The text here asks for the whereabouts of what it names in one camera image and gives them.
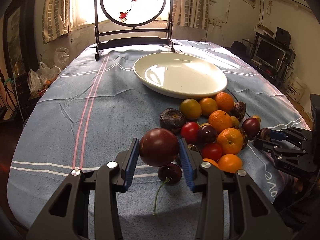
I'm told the round bird painting screen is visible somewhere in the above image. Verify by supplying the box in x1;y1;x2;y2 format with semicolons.
94;0;174;61

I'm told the right checkered curtain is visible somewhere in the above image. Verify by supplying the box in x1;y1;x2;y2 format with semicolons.
172;0;209;29

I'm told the dark framed wall painting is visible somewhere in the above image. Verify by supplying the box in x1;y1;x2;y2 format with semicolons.
3;0;37;79

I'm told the red cherry tomato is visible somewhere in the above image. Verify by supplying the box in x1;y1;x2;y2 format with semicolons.
180;122;199;144

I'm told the small orange mandarin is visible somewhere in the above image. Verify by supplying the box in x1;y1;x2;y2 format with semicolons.
217;154;242;173

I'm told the plastic bags pile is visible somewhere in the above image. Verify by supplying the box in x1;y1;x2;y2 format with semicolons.
27;47;69;96

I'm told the green yellow round fruit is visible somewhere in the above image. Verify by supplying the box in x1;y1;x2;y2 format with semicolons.
179;99;202;120

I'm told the large dark red plum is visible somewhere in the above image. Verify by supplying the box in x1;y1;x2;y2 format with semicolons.
139;128;180;167

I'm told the large orange mandarin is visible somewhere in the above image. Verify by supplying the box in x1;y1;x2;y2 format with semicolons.
216;128;244;155

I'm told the computer monitor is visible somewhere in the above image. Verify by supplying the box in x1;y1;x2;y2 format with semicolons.
251;33;287;72

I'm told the white oval plate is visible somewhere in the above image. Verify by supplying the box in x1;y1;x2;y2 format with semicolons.
133;52;227;99

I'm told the left checkered curtain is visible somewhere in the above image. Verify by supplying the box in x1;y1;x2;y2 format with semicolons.
41;0;69;44

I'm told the dark cherry with stem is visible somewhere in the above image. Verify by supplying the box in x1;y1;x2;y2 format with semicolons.
153;163;182;216

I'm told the checkered curtain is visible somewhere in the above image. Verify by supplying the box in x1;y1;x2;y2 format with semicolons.
41;0;69;44
172;0;209;29

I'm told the dark wrinkled passion fruit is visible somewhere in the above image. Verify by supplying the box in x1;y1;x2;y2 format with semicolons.
159;108;187;135

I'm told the white plastic bucket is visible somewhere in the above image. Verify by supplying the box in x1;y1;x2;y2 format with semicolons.
286;73;307;102

